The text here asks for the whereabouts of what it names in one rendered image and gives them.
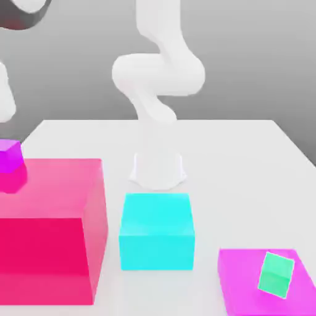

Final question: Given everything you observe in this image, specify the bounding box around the large pink box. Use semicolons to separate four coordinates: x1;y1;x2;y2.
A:
0;157;109;307

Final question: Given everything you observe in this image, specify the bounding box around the large cyan box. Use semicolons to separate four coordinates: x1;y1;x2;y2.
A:
118;192;196;272

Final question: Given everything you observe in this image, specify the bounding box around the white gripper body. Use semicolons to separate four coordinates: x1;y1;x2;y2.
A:
0;61;17;123

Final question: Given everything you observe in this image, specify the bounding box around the large magenta box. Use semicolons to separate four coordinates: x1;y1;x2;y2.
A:
217;247;316;316

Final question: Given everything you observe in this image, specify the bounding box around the small green cube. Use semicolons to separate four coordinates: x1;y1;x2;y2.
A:
257;251;296;300

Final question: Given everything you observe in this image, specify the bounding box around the small magenta cube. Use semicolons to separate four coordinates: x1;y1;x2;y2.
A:
0;138;25;174

